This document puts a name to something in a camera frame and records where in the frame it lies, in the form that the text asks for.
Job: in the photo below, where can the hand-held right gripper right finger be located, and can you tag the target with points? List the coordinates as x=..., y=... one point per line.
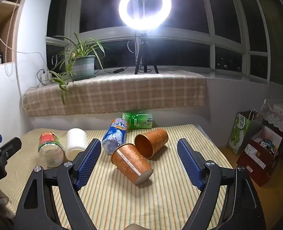
x=189, y=163

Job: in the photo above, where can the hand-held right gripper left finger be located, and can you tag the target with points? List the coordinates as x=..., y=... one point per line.
x=88, y=163

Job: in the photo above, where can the orange paper cup white band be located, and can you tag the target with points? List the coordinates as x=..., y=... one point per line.
x=129, y=160

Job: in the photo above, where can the white plastic cup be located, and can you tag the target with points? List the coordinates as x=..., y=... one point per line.
x=76, y=139

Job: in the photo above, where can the orange patterned paper cup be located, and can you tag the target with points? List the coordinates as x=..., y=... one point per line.
x=155, y=139

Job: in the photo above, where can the striped yellow tablecloth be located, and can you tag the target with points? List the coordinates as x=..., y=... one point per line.
x=108, y=196

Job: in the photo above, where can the blue label plastic bottle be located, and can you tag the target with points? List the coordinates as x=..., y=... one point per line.
x=116, y=131

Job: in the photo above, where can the clear bottle red green label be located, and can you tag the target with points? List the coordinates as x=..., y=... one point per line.
x=49, y=146

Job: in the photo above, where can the green paper bag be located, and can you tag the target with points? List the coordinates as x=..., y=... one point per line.
x=239, y=136

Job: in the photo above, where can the dark red box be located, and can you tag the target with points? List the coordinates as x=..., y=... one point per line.
x=256, y=165

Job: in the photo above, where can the white power adapter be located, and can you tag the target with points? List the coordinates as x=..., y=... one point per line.
x=44, y=76

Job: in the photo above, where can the beige checkered cloth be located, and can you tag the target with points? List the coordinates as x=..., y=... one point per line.
x=132, y=93

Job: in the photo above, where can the potted spider plant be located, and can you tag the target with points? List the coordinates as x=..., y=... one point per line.
x=84, y=67

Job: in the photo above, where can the white lace cloth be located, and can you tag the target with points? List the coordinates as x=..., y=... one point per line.
x=280, y=112

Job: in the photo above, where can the wooden shelf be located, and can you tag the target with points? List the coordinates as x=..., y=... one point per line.
x=9, y=28

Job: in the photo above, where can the black tripod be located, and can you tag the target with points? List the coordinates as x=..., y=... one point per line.
x=144, y=40

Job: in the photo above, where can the white window frame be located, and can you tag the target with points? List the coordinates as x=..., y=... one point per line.
x=179, y=37

